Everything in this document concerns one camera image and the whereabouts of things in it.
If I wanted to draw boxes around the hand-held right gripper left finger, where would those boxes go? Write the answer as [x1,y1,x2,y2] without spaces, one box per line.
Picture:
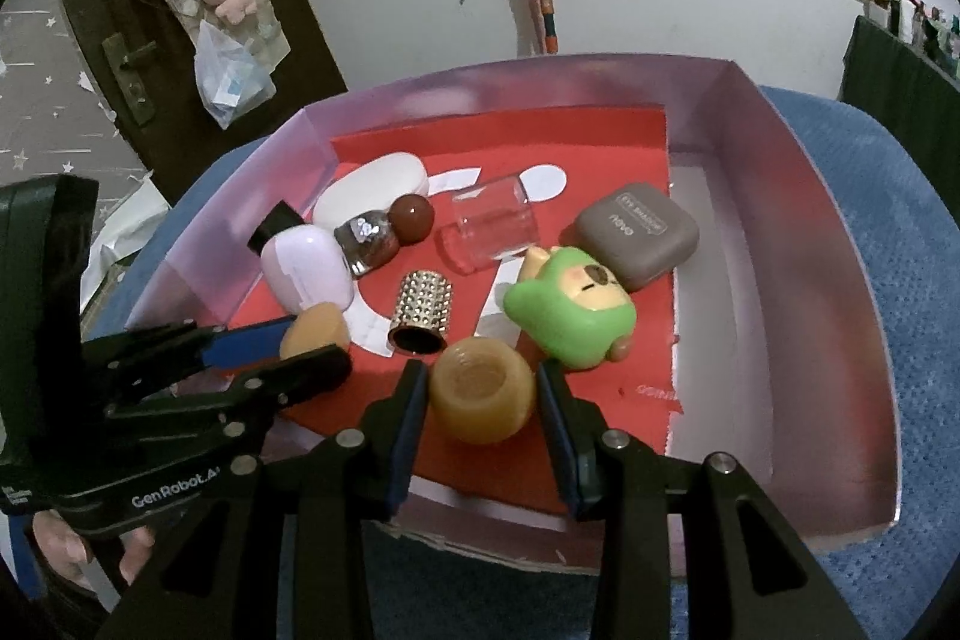
[97,357,430,640]

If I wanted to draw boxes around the dark green cabinet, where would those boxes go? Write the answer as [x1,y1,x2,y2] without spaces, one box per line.
[840,14,960,199]

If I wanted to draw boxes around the dark brown door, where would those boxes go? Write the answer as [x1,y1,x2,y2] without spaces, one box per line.
[45,0,350,206]

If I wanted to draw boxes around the clear plastic jar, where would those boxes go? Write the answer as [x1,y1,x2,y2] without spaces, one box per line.
[437,175,545,274]

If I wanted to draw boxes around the white sheet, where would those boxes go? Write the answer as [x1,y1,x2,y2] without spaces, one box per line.
[79,164,175,319]

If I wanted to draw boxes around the lilac bottle black cap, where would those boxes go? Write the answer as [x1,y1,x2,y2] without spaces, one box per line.
[247,201,355,313]

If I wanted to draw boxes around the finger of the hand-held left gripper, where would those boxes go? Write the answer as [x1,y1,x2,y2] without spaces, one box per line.
[101,344,353,442]
[79,317,301,390]

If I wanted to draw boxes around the green cartoon figurine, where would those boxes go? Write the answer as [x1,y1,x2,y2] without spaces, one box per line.
[502,245,638,372]

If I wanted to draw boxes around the glass bottle brown ball cap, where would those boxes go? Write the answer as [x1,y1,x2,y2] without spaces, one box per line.
[334,194,436,277]

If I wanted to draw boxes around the pink cardboard box red bottom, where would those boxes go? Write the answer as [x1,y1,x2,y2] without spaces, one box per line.
[124,53,901,573]

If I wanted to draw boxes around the gold studded cylinder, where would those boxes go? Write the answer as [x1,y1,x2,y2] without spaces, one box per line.
[386,270,455,356]

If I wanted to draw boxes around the person's left hand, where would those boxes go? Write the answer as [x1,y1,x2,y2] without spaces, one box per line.
[30,509,158,588]

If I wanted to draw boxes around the yellow wax lid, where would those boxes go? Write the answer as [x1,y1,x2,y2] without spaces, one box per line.
[279,301,352,360]

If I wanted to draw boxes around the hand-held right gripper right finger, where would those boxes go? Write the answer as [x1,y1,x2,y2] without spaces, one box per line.
[538,359,872,640]

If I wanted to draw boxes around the white oval case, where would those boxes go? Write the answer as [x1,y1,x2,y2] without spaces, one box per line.
[311,152,430,230]

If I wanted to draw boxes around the clear plastic bag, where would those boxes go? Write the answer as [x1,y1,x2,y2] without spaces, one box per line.
[193,19,275,130]

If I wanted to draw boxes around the brass door handle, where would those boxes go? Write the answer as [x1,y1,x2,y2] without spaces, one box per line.
[103,32,156,125]

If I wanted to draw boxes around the yellow wax ring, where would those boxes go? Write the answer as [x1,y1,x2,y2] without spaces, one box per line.
[427,338,537,444]

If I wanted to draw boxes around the grey square makeup case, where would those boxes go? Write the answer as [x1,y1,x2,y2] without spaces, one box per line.
[574,181,701,292]

